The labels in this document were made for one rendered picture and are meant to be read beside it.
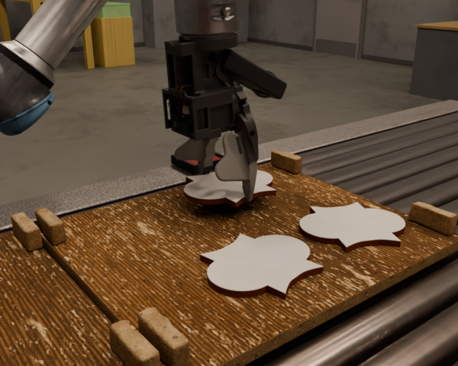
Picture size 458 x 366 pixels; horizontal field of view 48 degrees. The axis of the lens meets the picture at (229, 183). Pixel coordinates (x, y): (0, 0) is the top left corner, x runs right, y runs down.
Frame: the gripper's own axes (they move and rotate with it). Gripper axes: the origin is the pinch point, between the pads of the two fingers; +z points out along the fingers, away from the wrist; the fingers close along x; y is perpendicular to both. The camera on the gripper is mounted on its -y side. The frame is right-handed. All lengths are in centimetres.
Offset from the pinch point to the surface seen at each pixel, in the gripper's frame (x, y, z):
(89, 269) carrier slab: 5.0, 22.9, 1.9
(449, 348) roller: 34.1, 0.5, 5.7
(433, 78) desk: -264, -474, 99
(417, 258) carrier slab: 25.1, -7.3, 3.4
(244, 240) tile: 11.1, 6.3, 1.9
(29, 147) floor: -349, -64, 100
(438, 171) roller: 8.0, -38.9, 6.7
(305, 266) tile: 19.7, 4.8, 2.0
